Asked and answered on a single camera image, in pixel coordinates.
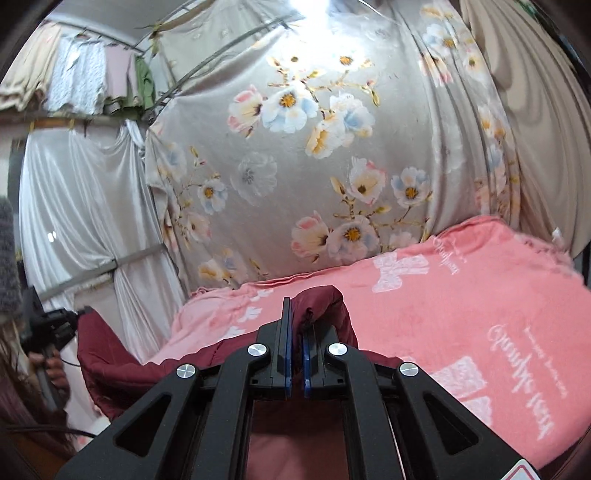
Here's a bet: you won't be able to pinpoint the beige curtain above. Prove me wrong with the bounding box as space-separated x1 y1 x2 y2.
460 1 590 256

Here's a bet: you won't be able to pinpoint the grey floral curtain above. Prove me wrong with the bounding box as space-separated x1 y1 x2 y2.
146 1 521 291

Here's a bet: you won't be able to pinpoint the hanging clothes on rail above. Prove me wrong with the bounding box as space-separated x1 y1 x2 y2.
1 22 156 116

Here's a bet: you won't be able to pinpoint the person's left hand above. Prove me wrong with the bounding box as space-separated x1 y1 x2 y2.
28 349 70 392

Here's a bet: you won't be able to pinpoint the maroon quilted puffer jacket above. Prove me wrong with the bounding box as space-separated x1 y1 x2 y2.
76 284 408 480

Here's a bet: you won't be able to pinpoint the silver satin curtain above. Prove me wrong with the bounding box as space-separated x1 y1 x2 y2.
19 126 185 362

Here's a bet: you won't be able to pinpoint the pink blanket with white bows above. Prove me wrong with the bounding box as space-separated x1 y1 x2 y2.
154 217 590 467

